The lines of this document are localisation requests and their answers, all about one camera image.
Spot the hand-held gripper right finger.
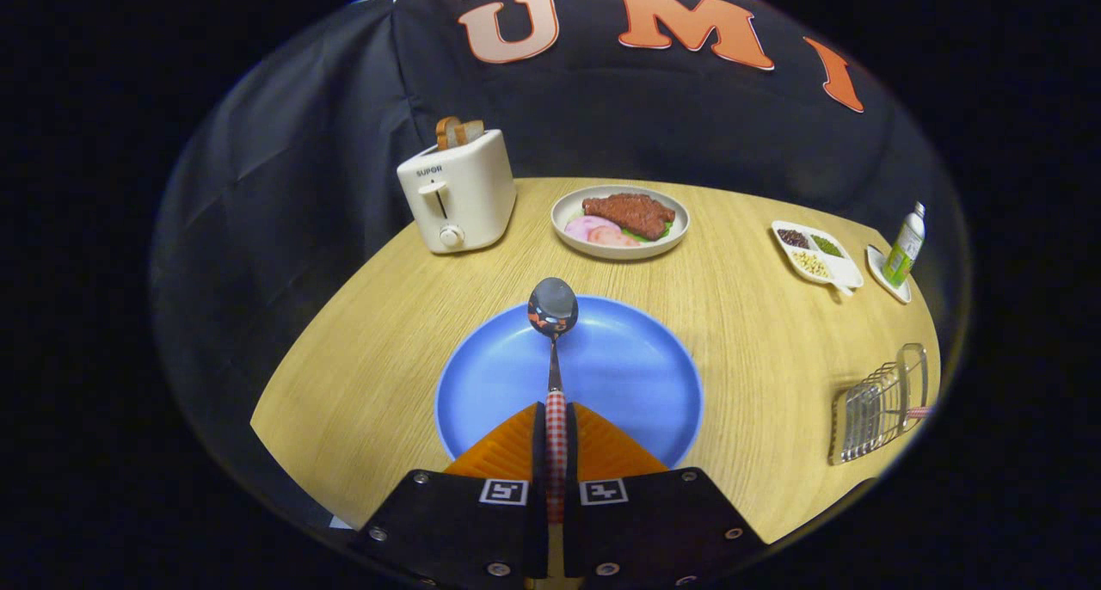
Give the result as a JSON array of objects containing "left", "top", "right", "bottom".
[{"left": 565, "top": 401, "right": 766, "bottom": 587}]

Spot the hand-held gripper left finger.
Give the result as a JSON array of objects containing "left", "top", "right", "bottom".
[{"left": 357, "top": 401, "right": 551, "bottom": 584}]

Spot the spoon with red checked handle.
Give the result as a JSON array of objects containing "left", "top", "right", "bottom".
[{"left": 527, "top": 277, "right": 580, "bottom": 524}]

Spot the blue plate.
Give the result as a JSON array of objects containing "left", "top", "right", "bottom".
[{"left": 434, "top": 294, "right": 704, "bottom": 470}]

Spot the metal cutlery rack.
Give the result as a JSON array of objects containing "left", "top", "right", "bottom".
[{"left": 829, "top": 343, "right": 930, "bottom": 466}]

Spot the green lettuce leaf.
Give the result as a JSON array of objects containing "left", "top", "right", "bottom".
[{"left": 619, "top": 218, "right": 677, "bottom": 243}]

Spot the brown steak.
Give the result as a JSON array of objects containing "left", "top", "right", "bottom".
[{"left": 582, "top": 193, "right": 677, "bottom": 241}]

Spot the white divided dish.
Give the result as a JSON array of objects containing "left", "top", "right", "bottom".
[{"left": 771, "top": 220, "right": 864, "bottom": 298}]

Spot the white round food plate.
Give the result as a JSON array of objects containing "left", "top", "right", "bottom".
[{"left": 550, "top": 184, "right": 691, "bottom": 261}]

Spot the white toaster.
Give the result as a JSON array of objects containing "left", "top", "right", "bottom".
[{"left": 397, "top": 128, "right": 518, "bottom": 255}]

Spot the small white coaster dish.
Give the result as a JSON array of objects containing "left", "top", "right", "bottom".
[{"left": 865, "top": 244, "right": 913, "bottom": 304}]

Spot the green drink bottle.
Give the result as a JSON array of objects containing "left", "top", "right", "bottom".
[{"left": 883, "top": 201, "right": 926, "bottom": 288}]

